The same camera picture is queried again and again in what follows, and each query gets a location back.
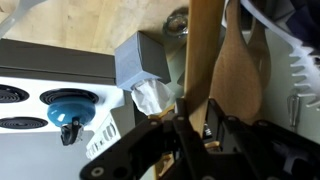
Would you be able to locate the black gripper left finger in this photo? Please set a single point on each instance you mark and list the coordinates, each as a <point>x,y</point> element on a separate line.
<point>150,150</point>

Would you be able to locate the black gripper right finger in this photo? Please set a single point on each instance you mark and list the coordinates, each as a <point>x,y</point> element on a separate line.
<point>266,150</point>

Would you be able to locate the round wooden spoon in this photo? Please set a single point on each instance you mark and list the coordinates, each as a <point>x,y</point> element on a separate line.
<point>236,83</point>

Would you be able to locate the wooden spatula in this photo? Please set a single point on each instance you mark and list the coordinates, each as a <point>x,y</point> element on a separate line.
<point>201,50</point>

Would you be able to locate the white tissue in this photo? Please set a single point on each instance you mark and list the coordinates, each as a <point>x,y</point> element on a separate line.
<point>150,96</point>

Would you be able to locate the dark wooden spoon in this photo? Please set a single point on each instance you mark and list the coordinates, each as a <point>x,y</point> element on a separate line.
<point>263,56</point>

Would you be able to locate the blue tissue box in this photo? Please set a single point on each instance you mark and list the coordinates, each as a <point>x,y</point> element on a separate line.
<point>140,56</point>

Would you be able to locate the white slotted pasta spoon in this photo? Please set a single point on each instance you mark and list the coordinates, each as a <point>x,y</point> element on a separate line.
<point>301,50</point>

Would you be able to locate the white electric stove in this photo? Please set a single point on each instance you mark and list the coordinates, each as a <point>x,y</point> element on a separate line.
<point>33,110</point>

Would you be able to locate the small metal lid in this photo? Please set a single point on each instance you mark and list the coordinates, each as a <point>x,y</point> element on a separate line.
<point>175,25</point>

